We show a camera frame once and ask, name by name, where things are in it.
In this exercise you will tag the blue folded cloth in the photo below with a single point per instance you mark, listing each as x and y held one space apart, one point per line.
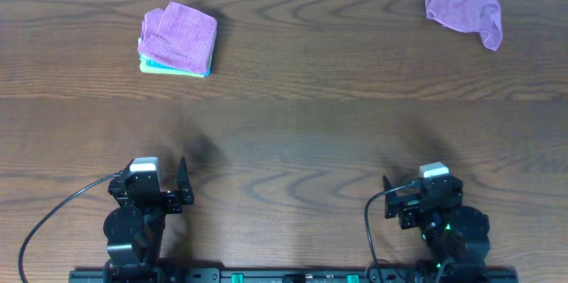
151 66

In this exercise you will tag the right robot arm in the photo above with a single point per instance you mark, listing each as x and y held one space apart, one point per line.
455 234

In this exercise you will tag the purple microfibre cloth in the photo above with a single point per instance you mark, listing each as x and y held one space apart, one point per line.
177 22

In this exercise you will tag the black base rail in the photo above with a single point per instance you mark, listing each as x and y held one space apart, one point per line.
214 275

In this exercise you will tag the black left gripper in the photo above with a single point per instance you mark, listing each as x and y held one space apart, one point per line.
186 195

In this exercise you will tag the crumpled purple cloth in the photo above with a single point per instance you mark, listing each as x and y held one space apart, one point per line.
469 16

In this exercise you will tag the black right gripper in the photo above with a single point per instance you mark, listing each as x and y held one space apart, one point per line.
407 208

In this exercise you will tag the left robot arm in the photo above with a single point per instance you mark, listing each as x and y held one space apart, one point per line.
134 231

